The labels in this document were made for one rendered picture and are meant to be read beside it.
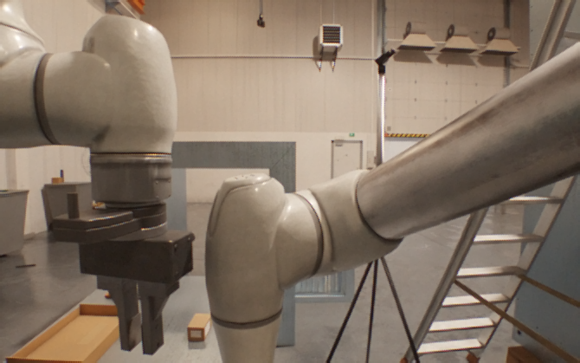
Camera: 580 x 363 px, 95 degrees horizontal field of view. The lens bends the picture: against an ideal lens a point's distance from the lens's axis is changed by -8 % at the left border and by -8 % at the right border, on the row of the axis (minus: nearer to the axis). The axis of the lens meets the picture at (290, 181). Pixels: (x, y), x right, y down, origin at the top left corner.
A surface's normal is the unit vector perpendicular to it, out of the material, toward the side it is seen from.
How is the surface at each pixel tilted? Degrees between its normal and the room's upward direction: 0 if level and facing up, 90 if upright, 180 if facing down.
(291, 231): 76
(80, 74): 82
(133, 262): 90
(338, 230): 92
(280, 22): 90
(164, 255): 90
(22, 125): 129
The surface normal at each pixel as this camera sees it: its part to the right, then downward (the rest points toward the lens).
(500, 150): -0.72, 0.25
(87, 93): 0.27, 0.11
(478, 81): 0.03, 0.07
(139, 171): 0.64, 0.06
